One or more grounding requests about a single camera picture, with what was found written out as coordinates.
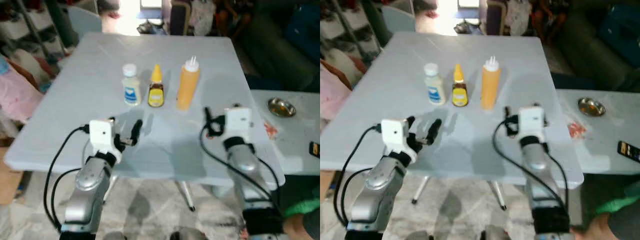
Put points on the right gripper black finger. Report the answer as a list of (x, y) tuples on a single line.
[(207, 114), (507, 112)]

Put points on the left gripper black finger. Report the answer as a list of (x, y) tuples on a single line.
[(136, 129), (434, 129), (411, 122), (112, 120)]

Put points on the orange squeeze bottle white cap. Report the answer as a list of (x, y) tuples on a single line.
[(490, 87), (188, 87)]

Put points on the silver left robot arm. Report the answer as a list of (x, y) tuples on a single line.
[(372, 192), (87, 192)]

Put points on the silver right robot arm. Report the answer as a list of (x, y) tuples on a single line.
[(540, 170), (245, 170)]

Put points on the white cap mayonnaise bottle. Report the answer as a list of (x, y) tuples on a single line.
[(434, 87), (131, 87)]

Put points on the yellow cap honey bottle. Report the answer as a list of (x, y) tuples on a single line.
[(156, 92), (459, 92)]

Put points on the grey metal table leg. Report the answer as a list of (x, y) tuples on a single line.
[(186, 196), (498, 196), (421, 190)]

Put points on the red crumpled wrapper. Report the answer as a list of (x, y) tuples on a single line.
[(271, 130), (576, 130)]

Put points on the small steel bowl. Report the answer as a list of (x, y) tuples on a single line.
[(281, 107), (591, 106)]

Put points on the pink cloth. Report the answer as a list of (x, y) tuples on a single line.
[(337, 92), (17, 95)]

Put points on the purple chair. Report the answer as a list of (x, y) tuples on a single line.
[(179, 17), (495, 17)]

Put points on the seated person dark clothes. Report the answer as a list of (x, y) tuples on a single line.
[(547, 17), (231, 17)]

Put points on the dark green sofa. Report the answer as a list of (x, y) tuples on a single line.
[(285, 50), (595, 50)]

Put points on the pale blue plastic chair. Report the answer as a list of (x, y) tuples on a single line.
[(85, 21), (404, 20)]

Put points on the person in green clothing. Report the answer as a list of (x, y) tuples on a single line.
[(617, 204), (302, 206)]

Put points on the brown cardboard box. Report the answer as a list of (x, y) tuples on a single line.
[(9, 175)]

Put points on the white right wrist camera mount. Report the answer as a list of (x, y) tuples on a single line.
[(531, 122), (239, 122)]

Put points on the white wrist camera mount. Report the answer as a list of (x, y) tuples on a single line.
[(102, 137), (395, 137), (239, 122), (531, 122)]

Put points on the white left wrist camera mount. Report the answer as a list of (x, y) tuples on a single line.
[(102, 137), (395, 137)]

